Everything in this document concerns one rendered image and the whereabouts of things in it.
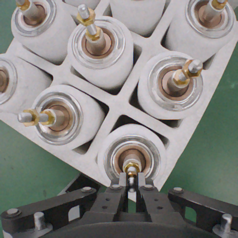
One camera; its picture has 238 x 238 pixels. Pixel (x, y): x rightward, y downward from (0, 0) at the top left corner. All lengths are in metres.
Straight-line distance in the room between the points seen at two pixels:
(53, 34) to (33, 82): 0.08
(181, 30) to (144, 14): 0.06
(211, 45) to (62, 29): 0.23
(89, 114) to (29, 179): 0.39
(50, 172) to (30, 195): 0.11
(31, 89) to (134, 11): 0.20
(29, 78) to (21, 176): 0.37
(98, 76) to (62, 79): 0.10
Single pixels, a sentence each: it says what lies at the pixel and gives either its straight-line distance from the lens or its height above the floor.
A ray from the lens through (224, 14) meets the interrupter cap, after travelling 0.32.
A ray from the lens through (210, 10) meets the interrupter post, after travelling 0.29.
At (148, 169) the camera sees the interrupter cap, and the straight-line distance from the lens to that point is 0.25.
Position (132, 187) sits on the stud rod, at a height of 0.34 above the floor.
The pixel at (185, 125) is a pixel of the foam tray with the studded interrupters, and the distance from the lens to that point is 0.33.
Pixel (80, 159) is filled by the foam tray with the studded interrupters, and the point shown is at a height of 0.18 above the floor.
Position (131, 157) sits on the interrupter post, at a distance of 0.23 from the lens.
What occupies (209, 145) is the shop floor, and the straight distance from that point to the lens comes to 0.55.
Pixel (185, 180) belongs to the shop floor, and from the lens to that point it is 0.55.
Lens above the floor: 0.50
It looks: 86 degrees down
